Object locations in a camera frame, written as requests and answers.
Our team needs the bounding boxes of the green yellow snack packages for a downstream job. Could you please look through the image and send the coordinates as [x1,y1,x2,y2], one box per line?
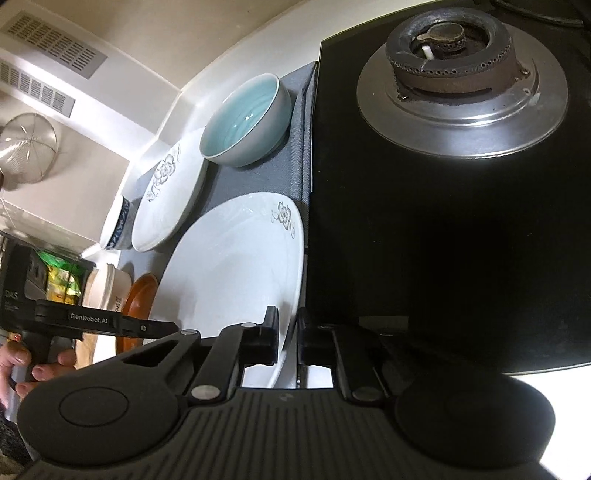
[37,251,87,305]

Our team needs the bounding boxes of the person's left hand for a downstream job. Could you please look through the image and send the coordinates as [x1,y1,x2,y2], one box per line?
[0,341,79,409]

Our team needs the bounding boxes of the large white floral plate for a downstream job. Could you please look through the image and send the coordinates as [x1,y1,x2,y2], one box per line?
[150,192,304,388]

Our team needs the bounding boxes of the grey countertop mat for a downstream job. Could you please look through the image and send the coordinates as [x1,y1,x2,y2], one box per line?
[116,62,318,279]

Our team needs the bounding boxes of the metal mesh strainer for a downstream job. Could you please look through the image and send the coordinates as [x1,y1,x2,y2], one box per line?
[1,113,58,184]

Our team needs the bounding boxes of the gas burner with steel ring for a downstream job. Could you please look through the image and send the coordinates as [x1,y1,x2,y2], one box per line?
[356,7,569,160]

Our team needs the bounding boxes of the black glass gas stove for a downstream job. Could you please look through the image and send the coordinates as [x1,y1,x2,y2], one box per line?
[307,1,590,373]

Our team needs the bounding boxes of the light blue ceramic bowl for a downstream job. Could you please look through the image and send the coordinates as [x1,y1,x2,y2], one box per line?
[199,73,293,168]

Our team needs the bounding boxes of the blue patterned white bowl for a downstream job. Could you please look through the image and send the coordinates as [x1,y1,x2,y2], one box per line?
[99,194,136,250]

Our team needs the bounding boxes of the orange plate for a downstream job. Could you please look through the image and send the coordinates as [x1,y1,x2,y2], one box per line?
[115,273,158,354]

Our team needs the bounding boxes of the white range hood vent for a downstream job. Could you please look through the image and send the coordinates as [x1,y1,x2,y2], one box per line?
[1,10,107,118]

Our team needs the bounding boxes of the small white floral plate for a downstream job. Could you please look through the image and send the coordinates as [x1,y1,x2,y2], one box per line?
[131,127,208,253]

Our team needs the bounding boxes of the white paper bag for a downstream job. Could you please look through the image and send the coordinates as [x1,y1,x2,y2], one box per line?
[75,264,132,369]

